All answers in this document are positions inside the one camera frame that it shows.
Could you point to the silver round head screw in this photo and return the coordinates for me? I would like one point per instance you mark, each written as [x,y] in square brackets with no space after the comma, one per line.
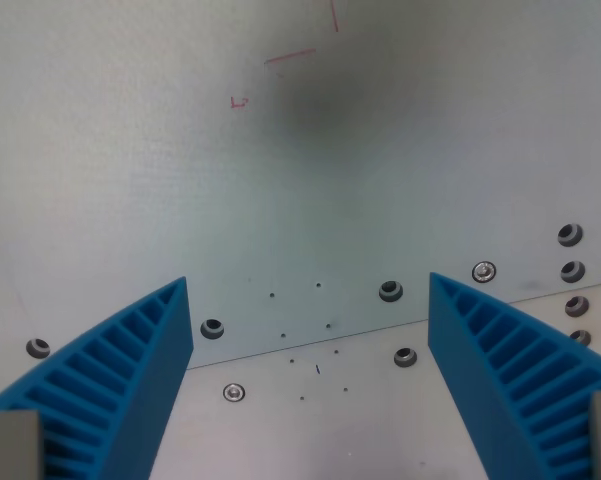
[234,392]
[484,271]

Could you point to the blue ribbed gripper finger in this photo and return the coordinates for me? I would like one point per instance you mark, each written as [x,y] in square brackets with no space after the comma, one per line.
[470,360]
[145,360]

